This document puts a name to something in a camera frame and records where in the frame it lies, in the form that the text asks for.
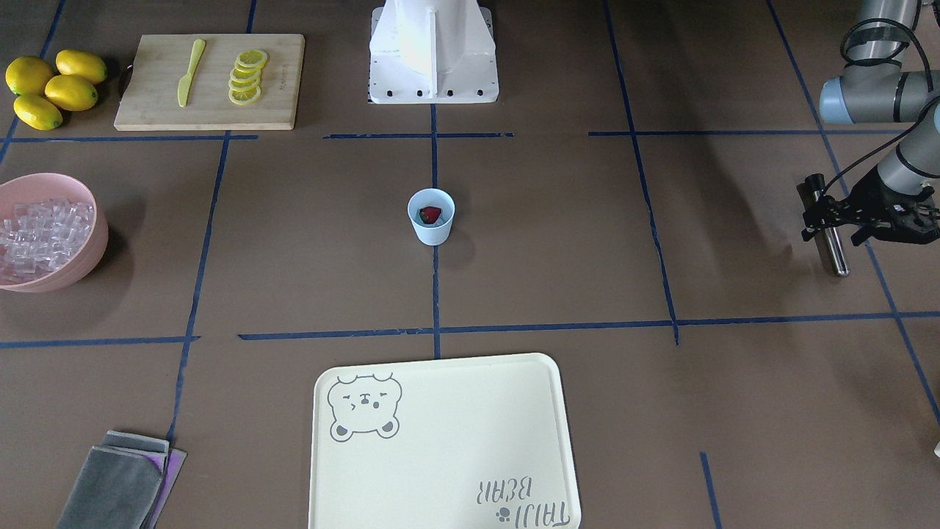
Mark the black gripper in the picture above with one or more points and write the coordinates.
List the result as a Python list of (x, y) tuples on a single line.
[(873, 197)]

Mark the steel black muddler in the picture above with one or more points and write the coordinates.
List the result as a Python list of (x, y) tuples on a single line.
[(826, 237)]

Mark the red strawberry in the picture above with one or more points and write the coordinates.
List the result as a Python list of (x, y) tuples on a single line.
[(429, 215)]

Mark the clear ice cubes pile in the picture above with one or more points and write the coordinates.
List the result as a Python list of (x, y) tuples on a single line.
[(39, 238)]

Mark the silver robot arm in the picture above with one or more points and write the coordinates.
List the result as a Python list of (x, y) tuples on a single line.
[(886, 78)]

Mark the light blue cup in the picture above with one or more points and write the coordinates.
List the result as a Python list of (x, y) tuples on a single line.
[(439, 232)]

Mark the cream bear tray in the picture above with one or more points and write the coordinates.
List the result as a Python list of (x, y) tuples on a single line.
[(477, 442)]

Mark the lemon slices row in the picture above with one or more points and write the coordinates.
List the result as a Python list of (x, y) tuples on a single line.
[(246, 76)]

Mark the yellow plastic knife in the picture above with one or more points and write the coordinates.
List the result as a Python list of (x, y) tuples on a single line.
[(185, 82)]

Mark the wooden cutting board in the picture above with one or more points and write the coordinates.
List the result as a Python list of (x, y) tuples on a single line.
[(150, 102)]

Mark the folded grey cloth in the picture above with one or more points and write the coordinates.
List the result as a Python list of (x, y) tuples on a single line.
[(124, 482)]

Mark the yellow lemon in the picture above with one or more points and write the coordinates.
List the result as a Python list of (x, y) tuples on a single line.
[(37, 112), (28, 75), (71, 92), (84, 64)]

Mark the pink bowl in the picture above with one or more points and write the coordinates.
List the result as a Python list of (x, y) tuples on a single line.
[(40, 186)]

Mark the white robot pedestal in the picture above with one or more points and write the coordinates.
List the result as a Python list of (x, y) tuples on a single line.
[(432, 52)]

